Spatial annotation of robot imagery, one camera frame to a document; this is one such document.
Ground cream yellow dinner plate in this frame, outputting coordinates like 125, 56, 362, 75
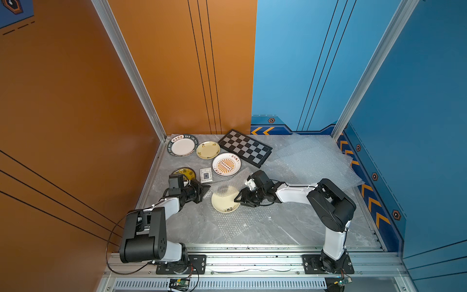
196, 141, 221, 159

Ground left circuit board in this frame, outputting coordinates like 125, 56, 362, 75
168, 278, 190, 292

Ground small square marker tile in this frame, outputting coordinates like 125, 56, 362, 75
200, 167, 213, 183

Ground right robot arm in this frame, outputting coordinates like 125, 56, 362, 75
233, 170, 356, 274

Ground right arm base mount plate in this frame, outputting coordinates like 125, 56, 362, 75
302, 253, 355, 276

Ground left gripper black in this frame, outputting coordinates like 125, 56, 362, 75
180, 179, 210, 204

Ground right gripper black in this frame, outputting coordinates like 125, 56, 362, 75
232, 187, 266, 208

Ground circuit board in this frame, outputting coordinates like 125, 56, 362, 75
324, 277, 353, 292
168, 278, 190, 292

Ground yellow black patterned plate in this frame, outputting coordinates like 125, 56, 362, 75
171, 167, 197, 181

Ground black white checkerboard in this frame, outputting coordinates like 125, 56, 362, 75
218, 129, 272, 168

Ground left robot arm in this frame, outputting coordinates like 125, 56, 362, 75
119, 174, 210, 274

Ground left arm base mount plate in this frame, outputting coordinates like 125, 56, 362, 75
156, 254, 207, 276

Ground right circuit board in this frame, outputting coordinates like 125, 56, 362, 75
324, 277, 353, 292

